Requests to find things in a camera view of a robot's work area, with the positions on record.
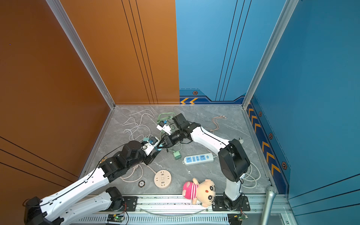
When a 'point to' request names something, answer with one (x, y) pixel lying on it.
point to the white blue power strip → (197, 159)
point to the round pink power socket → (162, 179)
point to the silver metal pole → (270, 194)
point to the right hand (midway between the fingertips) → (160, 146)
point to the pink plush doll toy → (204, 192)
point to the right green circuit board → (236, 219)
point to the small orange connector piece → (102, 160)
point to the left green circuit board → (117, 218)
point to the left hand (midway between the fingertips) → (155, 144)
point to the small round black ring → (141, 183)
